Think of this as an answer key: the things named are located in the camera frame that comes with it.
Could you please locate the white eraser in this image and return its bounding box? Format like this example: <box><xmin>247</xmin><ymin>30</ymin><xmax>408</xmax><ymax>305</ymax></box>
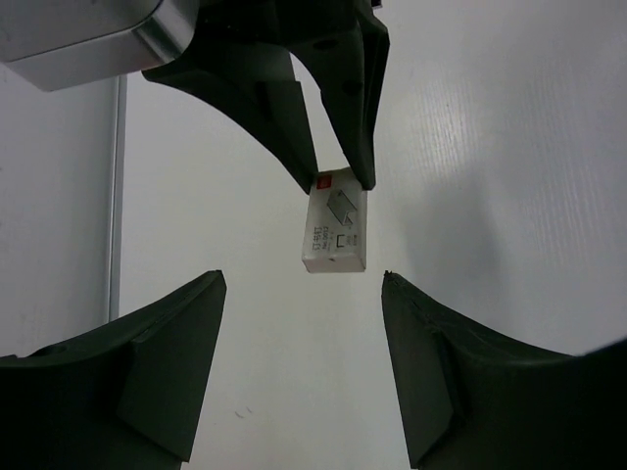
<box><xmin>302</xmin><ymin>167</ymin><xmax>367</xmax><ymax>274</ymax></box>

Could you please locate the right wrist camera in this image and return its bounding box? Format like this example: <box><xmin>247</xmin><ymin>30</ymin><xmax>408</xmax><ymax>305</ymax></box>
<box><xmin>1</xmin><ymin>0</ymin><xmax>200</xmax><ymax>91</ymax></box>

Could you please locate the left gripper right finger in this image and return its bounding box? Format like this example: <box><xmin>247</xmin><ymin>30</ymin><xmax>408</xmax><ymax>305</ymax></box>
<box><xmin>381</xmin><ymin>271</ymin><xmax>626</xmax><ymax>468</ymax></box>

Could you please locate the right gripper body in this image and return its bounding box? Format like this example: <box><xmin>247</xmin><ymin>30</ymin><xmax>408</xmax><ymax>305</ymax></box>
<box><xmin>185</xmin><ymin>1</ymin><xmax>382</xmax><ymax>54</ymax></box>

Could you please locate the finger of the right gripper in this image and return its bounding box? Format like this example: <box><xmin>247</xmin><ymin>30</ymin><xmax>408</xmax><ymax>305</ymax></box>
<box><xmin>288</xmin><ymin>9</ymin><xmax>390</xmax><ymax>190</ymax></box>
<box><xmin>143</xmin><ymin>43</ymin><xmax>318</xmax><ymax>193</ymax></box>

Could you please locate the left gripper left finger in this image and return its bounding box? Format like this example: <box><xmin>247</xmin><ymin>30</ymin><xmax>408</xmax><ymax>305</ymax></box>
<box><xmin>1</xmin><ymin>270</ymin><xmax>226</xmax><ymax>463</ymax></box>

